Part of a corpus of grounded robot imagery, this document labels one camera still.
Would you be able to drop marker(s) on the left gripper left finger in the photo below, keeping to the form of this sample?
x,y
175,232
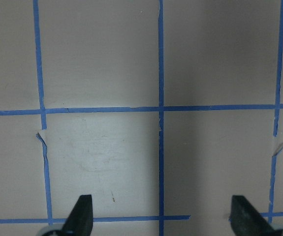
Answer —
x,y
80,220

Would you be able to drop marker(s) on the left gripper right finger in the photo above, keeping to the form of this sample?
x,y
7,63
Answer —
x,y
245,220

